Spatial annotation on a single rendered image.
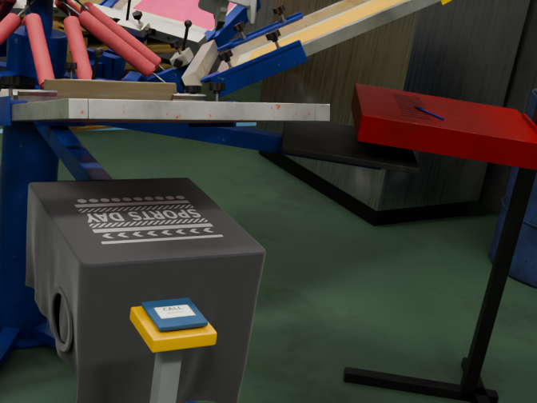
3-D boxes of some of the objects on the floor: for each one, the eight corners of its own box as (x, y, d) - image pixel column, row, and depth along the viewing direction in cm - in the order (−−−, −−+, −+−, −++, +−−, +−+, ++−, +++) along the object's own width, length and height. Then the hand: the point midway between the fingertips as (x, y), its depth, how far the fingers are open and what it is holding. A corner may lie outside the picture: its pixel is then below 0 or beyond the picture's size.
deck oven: (499, 216, 546) (579, -84, 483) (372, 231, 488) (445, -107, 425) (364, 145, 649) (415, -110, 585) (246, 150, 591) (290, -131, 527)
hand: (236, 29), depth 165 cm, fingers open, 14 cm apart
